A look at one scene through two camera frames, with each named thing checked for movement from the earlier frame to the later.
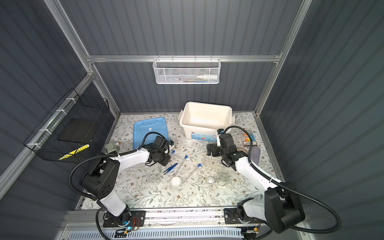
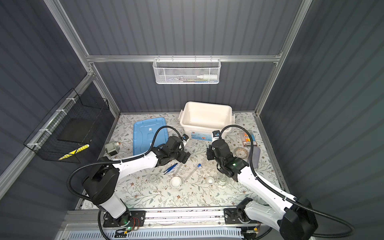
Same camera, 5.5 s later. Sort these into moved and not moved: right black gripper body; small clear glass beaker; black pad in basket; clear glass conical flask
Moved: right black gripper body
Not moved: small clear glass beaker; clear glass conical flask; black pad in basket
